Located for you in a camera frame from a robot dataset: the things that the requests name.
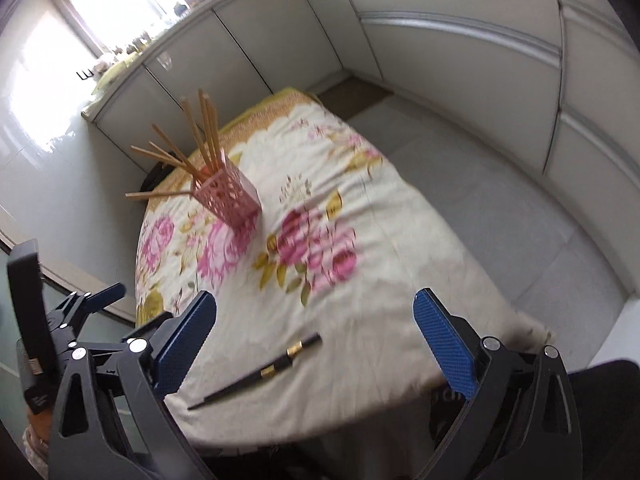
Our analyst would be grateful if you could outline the wooden chopstick curved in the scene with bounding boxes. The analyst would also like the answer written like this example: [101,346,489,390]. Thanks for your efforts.
[148,141,200,176]

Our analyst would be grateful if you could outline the white kitchen cabinets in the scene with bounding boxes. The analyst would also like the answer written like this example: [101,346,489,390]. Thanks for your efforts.
[79,0,640,212]

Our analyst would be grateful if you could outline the black gold chopstick lower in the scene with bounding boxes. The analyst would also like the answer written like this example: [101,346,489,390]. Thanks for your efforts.
[188,356,293,411]

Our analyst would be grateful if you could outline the black gold chopstick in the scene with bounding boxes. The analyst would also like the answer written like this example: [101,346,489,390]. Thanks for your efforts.
[186,331,324,411]
[188,356,293,411]

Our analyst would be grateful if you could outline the wooden chair with cushion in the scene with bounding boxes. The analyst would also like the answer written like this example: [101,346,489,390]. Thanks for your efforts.
[23,408,53,479]

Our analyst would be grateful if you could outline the black gold chopstick upper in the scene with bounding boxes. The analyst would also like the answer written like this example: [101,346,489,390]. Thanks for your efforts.
[186,331,324,411]

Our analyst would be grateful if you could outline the floral tablecloth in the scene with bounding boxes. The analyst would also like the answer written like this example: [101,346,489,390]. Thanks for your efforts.
[134,89,552,450]

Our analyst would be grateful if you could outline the pink perforated utensil holder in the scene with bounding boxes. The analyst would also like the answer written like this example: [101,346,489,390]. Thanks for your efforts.
[191,153,262,229]

